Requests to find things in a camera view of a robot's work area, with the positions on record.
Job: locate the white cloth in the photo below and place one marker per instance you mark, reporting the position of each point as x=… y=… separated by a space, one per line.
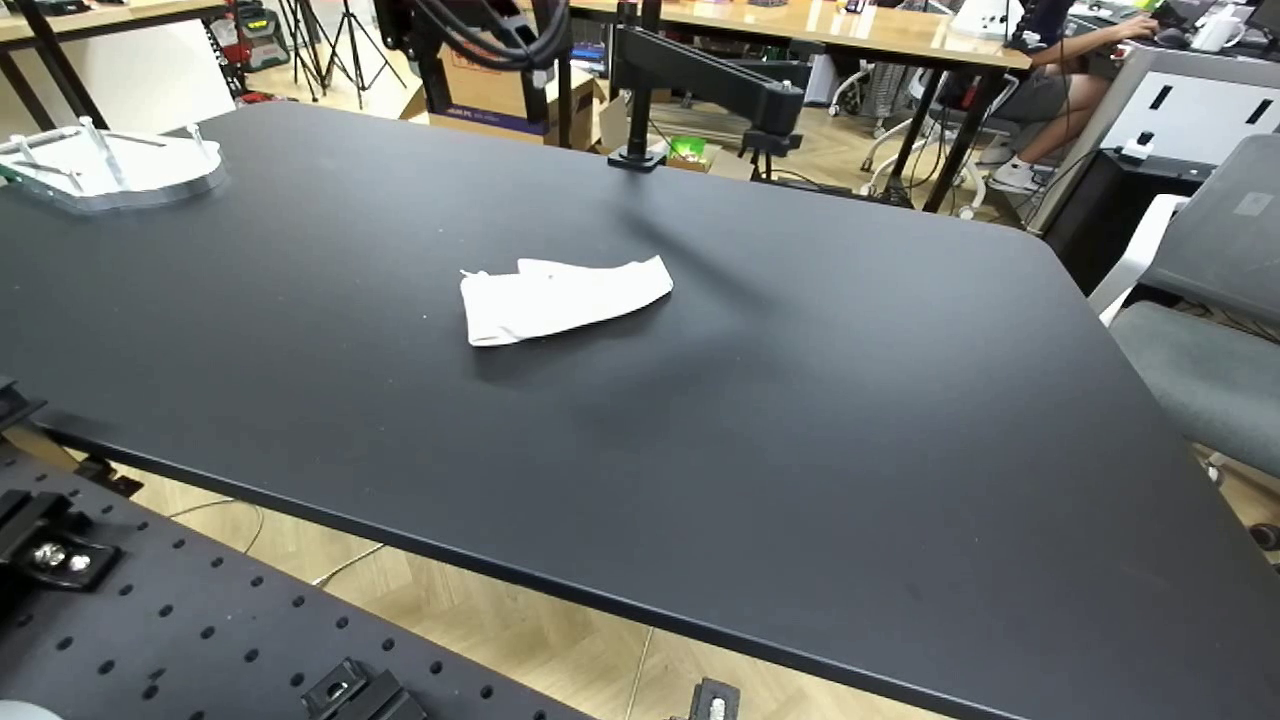
x=560 y=298

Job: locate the white office chair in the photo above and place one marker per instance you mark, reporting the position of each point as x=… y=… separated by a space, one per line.
x=900 y=110

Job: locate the black bracket with silver screws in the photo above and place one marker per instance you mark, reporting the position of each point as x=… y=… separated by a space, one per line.
x=714 y=700

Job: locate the white board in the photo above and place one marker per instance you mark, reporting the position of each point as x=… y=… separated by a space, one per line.
x=140 y=80

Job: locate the person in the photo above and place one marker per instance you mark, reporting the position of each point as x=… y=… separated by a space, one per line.
x=1045 y=95

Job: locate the wooden table with black legs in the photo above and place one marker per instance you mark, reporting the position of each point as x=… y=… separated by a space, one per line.
x=860 y=28
x=90 y=15

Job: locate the white desk panel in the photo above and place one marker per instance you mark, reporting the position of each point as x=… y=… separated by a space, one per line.
x=1190 y=105

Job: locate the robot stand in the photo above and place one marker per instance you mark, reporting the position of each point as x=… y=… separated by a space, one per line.
x=200 y=620

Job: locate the black clamp with silver bolts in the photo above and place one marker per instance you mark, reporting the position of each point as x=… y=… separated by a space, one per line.
x=50 y=555

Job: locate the black cabinet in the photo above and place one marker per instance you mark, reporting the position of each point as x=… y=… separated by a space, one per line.
x=1110 y=215

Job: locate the cardboard box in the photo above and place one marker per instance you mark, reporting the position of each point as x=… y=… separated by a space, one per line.
x=490 y=100

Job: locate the group of black tripods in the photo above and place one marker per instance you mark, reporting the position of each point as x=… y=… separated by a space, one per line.
x=345 y=45

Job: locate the red and green tool case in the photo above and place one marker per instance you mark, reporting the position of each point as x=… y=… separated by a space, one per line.
x=250 y=40

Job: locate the grey office chair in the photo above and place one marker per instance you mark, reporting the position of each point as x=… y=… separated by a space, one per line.
x=1210 y=370

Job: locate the clear acrylic stand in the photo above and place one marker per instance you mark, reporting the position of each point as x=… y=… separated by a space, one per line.
x=110 y=175

